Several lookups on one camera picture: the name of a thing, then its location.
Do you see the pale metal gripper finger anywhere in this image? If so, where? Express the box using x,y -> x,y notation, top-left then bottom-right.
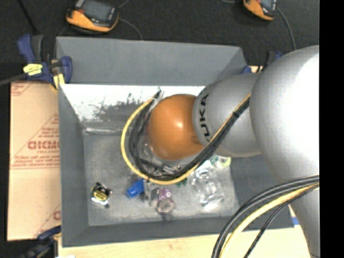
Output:
152,183 -> 161,207
146,180 -> 154,203

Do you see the purple and clear small object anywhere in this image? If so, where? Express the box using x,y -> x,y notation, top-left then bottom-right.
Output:
156,188 -> 176,215

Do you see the blue plastic object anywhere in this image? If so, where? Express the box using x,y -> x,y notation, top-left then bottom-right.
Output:
126,178 -> 146,199

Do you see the black and yellow tape measure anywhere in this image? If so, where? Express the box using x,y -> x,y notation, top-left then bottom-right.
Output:
90,182 -> 113,207

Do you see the clear plastic bottle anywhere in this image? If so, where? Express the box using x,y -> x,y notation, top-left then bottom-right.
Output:
188,167 -> 226,206

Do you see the green and white small object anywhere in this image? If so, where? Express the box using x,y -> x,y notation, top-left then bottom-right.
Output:
211,155 -> 232,169

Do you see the grey metal bin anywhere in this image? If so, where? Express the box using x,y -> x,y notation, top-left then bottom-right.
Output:
55,36 -> 295,247

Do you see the brown cardboard board, red print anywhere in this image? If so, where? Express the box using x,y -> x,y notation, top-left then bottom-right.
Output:
6,80 -> 62,242

